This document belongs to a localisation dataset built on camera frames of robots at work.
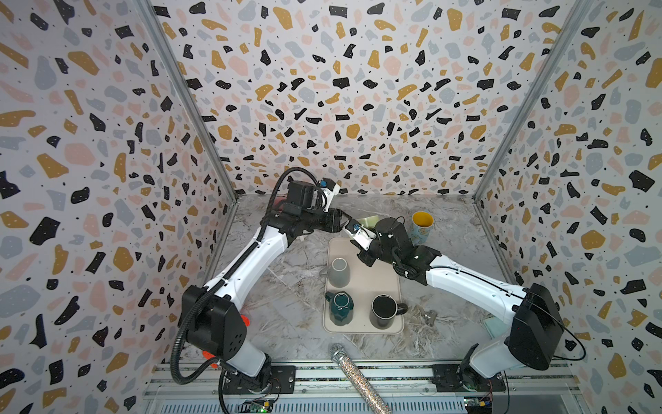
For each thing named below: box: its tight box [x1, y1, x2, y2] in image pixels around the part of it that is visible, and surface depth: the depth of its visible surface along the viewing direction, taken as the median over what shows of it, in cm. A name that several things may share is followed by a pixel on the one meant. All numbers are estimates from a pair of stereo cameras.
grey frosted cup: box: [327, 257, 351, 289], surface depth 90 cm
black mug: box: [370, 294, 409, 328], surface depth 81 cm
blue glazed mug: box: [410, 210, 435, 246], surface depth 103 cm
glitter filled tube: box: [330, 343, 394, 414], surface depth 73 cm
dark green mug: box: [324, 290, 355, 327], surface depth 81 cm
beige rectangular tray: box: [322, 237, 405, 336], surface depth 85 cm
